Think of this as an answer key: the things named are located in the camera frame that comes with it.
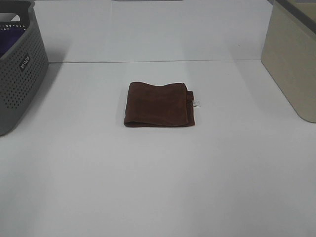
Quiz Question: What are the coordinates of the grey perforated plastic basket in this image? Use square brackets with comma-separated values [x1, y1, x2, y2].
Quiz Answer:
[0, 0, 48, 135]

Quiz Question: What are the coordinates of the purple cloth in basket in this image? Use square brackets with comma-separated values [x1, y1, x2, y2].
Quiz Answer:
[0, 27, 26, 57]

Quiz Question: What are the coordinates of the brown towel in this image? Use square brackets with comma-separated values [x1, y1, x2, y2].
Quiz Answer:
[124, 82, 195, 127]

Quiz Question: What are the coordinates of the beige plastic basket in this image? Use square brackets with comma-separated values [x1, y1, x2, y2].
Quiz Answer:
[261, 0, 316, 123]

